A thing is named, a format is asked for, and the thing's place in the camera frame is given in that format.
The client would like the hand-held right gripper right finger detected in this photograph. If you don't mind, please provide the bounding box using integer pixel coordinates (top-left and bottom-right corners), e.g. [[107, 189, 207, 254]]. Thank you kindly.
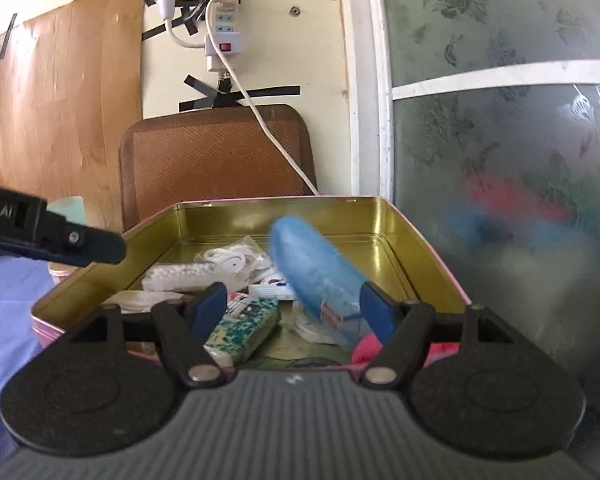
[[358, 282, 522, 390]]

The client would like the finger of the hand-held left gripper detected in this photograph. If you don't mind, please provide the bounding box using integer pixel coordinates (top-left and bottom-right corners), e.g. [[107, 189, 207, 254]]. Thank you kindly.
[[42, 210, 129, 267]]

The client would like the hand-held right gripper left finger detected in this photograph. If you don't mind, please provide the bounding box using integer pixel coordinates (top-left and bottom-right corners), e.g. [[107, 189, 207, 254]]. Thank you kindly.
[[67, 282, 229, 390]]

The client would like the green printed tissue pack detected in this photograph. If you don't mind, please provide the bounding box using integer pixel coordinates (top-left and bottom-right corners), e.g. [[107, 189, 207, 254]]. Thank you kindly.
[[202, 295, 282, 367]]

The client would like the white rabbit-shaped gadget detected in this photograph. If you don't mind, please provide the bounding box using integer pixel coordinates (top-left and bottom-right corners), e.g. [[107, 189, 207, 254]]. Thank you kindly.
[[202, 245, 262, 286]]

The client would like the white plastic packet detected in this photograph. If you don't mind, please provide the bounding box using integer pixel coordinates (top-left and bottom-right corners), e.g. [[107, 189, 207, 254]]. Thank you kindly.
[[289, 300, 352, 347]]

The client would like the blue plastic case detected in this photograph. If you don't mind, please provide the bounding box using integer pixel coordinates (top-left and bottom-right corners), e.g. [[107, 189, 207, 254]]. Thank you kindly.
[[270, 216, 377, 352]]

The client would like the pink tin box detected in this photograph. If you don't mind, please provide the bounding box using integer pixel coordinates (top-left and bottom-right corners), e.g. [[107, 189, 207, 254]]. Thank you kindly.
[[30, 195, 473, 372]]

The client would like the green translucent mug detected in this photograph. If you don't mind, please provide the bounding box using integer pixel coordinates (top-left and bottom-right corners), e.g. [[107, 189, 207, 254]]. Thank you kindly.
[[47, 196, 87, 229]]

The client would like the small white printed box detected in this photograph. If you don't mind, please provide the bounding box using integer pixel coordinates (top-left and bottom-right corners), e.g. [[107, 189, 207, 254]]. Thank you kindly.
[[247, 275, 296, 302]]

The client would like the blue printed tablecloth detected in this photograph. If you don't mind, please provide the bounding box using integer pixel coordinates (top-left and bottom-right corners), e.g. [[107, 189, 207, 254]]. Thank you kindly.
[[0, 255, 56, 433]]

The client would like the brown woven chair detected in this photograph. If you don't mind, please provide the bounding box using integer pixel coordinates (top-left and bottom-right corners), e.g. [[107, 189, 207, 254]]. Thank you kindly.
[[118, 104, 318, 233]]

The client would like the frosted glass door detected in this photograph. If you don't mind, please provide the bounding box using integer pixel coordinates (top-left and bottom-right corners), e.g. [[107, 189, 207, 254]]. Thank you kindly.
[[337, 0, 600, 411]]

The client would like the white power strip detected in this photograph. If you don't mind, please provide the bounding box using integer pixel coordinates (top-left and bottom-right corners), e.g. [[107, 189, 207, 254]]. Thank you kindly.
[[206, 0, 241, 36]]

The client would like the white power cable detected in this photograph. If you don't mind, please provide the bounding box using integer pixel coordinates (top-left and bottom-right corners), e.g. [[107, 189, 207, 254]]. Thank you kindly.
[[215, 47, 322, 197]]

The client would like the white adapter with switch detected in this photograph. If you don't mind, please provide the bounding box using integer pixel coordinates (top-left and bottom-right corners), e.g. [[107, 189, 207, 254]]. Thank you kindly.
[[203, 31, 246, 73]]

